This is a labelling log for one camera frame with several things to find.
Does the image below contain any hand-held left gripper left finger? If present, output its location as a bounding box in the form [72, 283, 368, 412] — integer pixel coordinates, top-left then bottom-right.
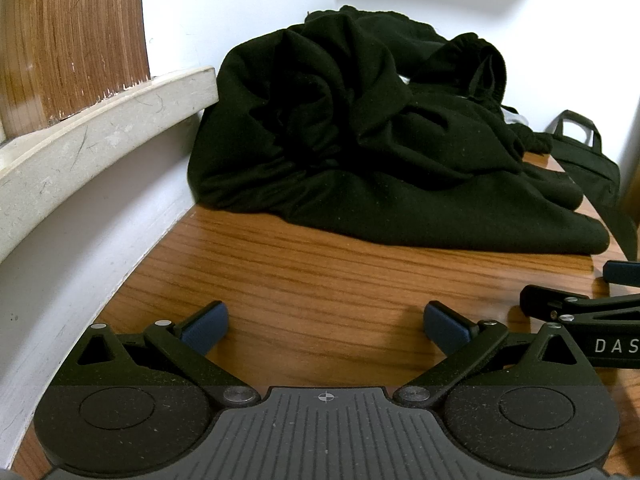
[74, 301, 262, 407]

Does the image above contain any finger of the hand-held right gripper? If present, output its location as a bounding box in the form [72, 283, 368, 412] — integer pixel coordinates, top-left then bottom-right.
[520, 285, 640, 333]
[602, 260, 640, 286]

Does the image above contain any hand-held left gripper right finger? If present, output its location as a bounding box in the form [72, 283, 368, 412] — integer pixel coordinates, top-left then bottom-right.
[392, 301, 581, 407]

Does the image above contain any black t-shirt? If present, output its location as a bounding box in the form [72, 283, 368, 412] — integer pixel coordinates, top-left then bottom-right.
[187, 24, 526, 211]

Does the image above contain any black bag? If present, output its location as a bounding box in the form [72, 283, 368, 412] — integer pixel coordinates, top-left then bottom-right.
[547, 109, 640, 262]

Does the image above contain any beige window sill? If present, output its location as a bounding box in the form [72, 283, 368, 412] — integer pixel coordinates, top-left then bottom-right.
[0, 66, 217, 262]

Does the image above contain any wooden window frame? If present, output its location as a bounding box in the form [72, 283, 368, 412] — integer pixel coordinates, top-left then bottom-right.
[0, 0, 152, 135]

